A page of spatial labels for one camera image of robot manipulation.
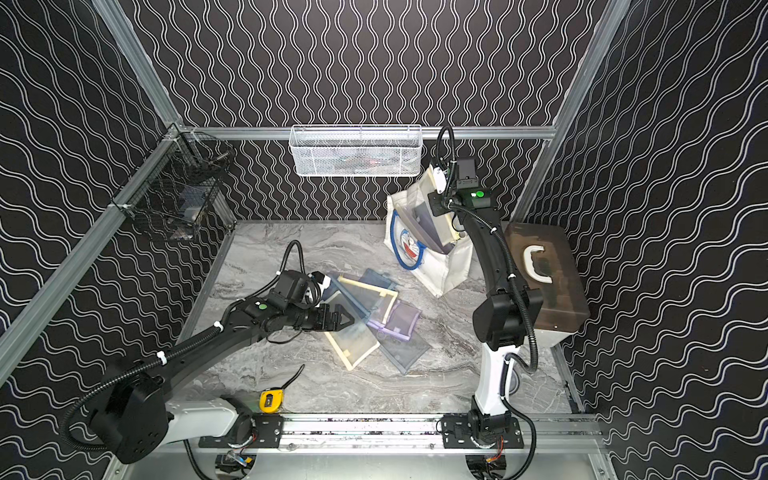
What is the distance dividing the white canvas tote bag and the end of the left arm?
0.32 metres

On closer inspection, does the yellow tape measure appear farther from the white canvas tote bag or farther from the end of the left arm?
the white canvas tote bag

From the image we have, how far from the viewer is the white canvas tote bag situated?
88 cm

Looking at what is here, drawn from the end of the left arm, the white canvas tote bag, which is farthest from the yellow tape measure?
the white canvas tote bag

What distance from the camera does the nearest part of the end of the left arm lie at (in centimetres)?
72
